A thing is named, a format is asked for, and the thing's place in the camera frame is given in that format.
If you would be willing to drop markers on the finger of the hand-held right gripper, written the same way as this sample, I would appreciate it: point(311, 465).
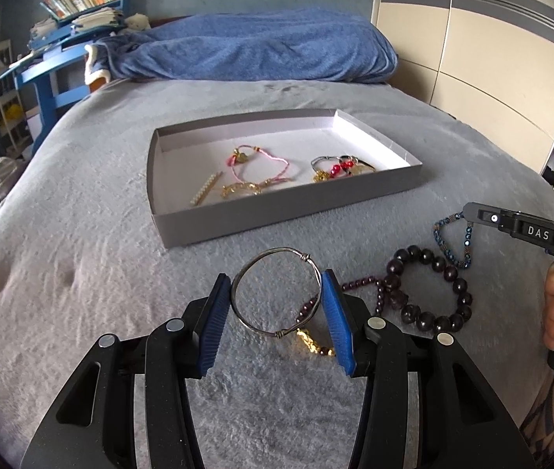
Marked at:
point(484, 215)

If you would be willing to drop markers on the white shelf rack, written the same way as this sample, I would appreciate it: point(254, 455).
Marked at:
point(0, 88)

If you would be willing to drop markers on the blue desk with hutch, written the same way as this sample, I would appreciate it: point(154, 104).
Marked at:
point(42, 93)

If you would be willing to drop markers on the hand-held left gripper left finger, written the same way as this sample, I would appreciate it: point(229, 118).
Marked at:
point(213, 327)

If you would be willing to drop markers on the yellow item on rack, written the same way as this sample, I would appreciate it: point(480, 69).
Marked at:
point(13, 112)

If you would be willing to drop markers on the white plush toy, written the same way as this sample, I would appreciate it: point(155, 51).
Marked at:
point(136, 22)

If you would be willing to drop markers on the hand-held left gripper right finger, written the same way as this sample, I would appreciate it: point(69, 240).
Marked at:
point(338, 322)

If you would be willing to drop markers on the blue fleece blanket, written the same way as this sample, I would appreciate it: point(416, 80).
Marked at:
point(257, 44)

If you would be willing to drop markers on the grey cardboard box tray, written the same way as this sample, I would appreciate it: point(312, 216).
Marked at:
point(257, 224)

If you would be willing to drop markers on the stack of papers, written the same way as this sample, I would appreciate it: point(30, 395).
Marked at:
point(96, 17)

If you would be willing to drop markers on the beige wardrobe with grey stripe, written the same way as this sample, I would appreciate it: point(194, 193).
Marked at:
point(492, 83)

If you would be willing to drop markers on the grey bed cover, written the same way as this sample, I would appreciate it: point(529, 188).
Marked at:
point(86, 254)

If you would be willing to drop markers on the pearl hair clip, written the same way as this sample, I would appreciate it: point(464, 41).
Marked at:
point(207, 188)

